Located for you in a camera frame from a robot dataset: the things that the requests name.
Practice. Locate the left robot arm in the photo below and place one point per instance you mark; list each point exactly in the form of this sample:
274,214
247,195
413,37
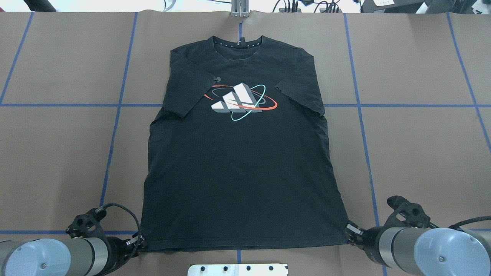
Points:
83,256

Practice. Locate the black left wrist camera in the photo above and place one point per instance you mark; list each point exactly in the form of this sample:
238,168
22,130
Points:
87,225

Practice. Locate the grey aluminium frame post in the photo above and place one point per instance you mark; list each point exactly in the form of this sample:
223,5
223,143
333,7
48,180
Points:
240,8

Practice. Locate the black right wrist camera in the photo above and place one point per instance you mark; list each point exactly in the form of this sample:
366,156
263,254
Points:
406,214

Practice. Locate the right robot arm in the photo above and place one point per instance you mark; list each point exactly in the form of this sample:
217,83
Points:
425,251

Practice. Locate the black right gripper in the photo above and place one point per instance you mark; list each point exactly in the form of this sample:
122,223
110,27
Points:
369,239

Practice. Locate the black graphic t-shirt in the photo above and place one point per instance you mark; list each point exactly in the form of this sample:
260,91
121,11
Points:
238,155

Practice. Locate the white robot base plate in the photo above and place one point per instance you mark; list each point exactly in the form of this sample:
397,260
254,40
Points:
251,269

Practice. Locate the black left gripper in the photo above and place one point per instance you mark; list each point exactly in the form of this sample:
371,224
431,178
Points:
116,249

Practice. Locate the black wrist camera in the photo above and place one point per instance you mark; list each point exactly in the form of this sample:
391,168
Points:
87,225
406,214

